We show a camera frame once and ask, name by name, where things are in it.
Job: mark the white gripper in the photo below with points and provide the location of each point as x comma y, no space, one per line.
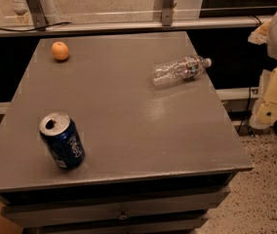
265,112

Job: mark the orange fruit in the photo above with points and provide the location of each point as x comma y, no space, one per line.
60,51

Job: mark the grey metal bracket centre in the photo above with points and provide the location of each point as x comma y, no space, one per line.
167,12

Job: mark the grey metal bracket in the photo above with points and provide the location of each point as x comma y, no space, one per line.
37,14
167,12

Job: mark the blue pepsi can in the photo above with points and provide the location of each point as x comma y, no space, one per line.
59,133

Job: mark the round metal drawer knob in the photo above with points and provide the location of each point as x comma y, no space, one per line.
123,216

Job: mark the grey metal bracket left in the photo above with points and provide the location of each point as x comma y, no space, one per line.
37,14

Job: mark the clear plastic water bottle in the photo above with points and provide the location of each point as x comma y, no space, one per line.
171,72

